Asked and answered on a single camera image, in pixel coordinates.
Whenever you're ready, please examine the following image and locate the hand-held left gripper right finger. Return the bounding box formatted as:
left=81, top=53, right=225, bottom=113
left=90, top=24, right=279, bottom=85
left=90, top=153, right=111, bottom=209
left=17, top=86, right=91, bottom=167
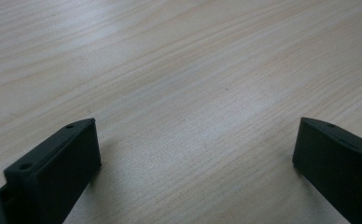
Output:
left=291, top=117, right=362, bottom=224

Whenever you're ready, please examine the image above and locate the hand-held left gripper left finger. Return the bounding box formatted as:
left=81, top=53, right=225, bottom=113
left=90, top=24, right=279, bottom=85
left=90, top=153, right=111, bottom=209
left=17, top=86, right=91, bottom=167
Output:
left=0, top=118, right=103, bottom=224

